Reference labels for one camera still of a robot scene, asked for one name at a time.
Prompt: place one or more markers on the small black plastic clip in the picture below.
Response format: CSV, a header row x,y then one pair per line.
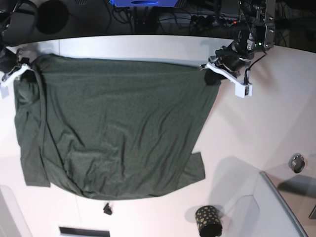
x,y
107,209

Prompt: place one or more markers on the round metal table grommet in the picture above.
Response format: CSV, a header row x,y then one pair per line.
x,y
297,163

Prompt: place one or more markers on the black cup with gold dots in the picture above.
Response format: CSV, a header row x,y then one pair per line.
x,y
208,221

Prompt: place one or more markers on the black round stool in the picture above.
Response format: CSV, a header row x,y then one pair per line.
x,y
53,16

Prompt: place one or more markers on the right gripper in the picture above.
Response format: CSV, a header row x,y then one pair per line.
x,y
13,65

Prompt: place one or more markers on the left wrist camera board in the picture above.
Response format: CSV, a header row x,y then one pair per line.
x,y
242,90

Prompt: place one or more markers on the blue plastic box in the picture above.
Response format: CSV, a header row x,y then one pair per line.
x,y
136,3

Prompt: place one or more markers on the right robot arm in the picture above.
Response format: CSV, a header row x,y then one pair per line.
x,y
7,9

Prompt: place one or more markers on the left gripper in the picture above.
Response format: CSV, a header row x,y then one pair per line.
x,y
231,59

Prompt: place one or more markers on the white rectangular table slot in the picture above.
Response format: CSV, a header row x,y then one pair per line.
x,y
75,232

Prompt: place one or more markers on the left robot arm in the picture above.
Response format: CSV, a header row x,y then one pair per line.
x,y
255,37

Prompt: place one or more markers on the dark green t-shirt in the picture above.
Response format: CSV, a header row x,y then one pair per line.
x,y
111,129

